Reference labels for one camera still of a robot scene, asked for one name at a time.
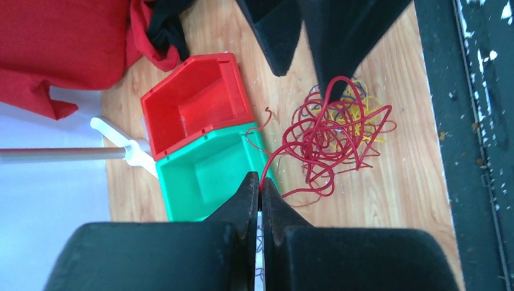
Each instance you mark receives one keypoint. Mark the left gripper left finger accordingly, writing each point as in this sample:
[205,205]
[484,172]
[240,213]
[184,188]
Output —
[217,253]

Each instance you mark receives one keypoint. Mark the red shirt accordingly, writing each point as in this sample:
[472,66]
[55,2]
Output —
[79,45]

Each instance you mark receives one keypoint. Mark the black shirt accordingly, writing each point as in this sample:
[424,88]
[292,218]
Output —
[165,29]

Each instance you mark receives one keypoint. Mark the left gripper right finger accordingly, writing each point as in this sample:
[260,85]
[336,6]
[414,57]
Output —
[300,256]

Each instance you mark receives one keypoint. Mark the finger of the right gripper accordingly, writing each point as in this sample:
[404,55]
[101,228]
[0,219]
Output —
[276,26]
[341,33]

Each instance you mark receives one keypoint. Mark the green plastic bin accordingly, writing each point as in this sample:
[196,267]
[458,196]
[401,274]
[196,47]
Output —
[200,177]

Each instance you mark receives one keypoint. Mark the red plastic bin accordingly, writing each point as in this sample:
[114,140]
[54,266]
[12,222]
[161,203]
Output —
[203,94]

